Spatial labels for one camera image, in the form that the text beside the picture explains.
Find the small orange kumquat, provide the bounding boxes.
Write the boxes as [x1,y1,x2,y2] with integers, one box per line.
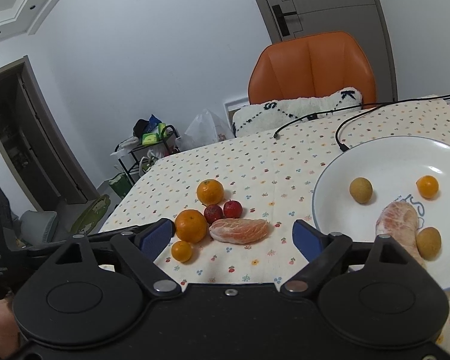
[415,175,439,200]
[171,241,193,263]

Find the large orange mandarin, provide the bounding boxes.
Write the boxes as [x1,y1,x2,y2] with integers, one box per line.
[175,210,208,244]

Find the large peeled pomelo piece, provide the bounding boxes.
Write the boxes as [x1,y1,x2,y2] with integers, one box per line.
[376,202,426,268]

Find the small peeled pomelo segment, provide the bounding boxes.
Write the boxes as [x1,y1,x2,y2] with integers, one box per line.
[209,219,270,245]

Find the left hand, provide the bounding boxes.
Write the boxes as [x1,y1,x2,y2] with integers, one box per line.
[0,296,21,359]

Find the white ceramic plate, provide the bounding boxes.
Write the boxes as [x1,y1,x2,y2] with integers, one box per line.
[311,136,450,290]

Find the dark red cherry tomato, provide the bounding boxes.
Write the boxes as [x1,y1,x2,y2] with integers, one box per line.
[203,205,224,225]

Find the black metal shelf rack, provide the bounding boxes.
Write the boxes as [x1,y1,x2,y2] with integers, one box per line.
[110,124,180,185]

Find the far orange mandarin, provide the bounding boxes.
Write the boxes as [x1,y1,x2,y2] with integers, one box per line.
[196,179,224,206]

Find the white plastic bag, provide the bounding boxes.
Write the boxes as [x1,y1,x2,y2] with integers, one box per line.
[138,149,169,177]

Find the dotted white tablecloth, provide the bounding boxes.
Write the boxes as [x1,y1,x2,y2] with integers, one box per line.
[103,99,450,352]

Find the green items on shelf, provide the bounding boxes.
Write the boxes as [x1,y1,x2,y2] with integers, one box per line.
[132,115,166,146]

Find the clear plastic bag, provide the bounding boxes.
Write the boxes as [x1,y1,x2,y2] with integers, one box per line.
[175,109,235,151]

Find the white fluffy cushion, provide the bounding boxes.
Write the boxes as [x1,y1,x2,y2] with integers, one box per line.
[232,87,362,137]

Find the orange leather chair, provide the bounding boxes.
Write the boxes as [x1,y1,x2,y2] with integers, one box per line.
[248,32,377,106]

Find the grey door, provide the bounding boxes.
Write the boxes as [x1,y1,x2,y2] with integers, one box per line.
[256,0,398,102]

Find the dark doorway frame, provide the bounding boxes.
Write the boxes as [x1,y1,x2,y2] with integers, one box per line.
[0,56,99,211]

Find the black usb cable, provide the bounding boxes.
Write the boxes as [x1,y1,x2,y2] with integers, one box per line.
[335,92,450,153]

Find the black door handle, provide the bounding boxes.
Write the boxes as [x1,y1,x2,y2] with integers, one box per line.
[271,4,297,38]

